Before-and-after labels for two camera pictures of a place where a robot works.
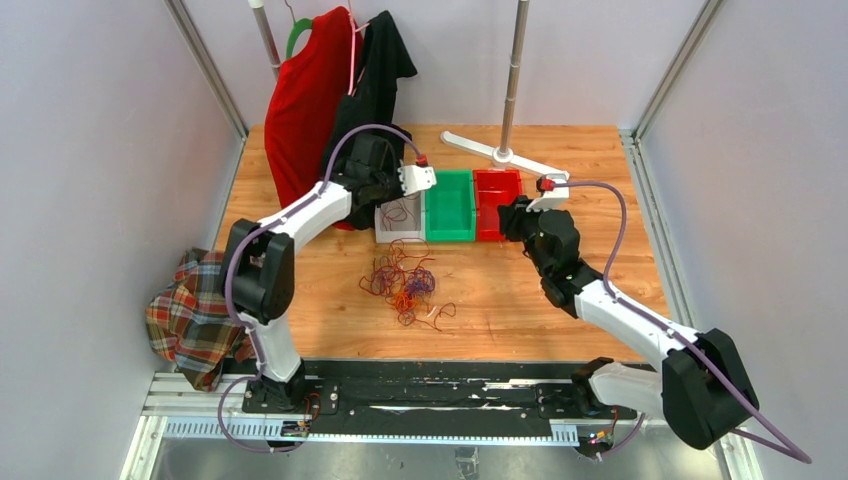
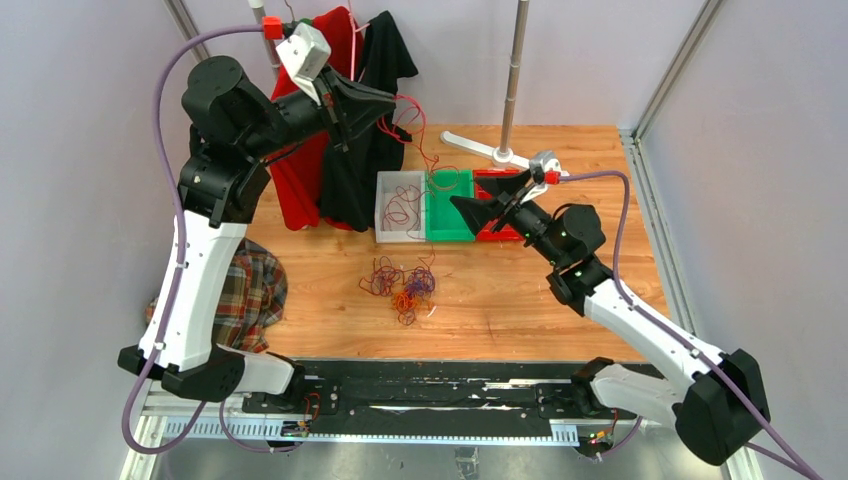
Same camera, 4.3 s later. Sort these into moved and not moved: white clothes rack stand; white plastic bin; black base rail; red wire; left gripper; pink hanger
Moved: left gripper; red wire
Not moved: pink hanger; black base rail; white clothes rack stand; white plastic bin
